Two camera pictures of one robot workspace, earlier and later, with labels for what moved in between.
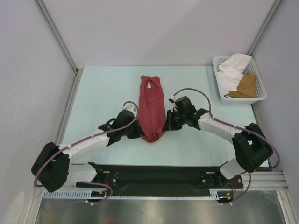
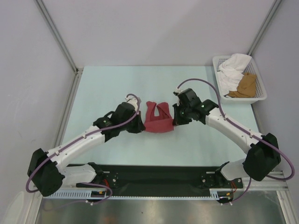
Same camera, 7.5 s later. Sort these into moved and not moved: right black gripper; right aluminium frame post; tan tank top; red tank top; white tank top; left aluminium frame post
Moved: red tank top; right black gripper
Not moved: right aluminium frame post; left aluminium frame post; tan tank top; white tank top
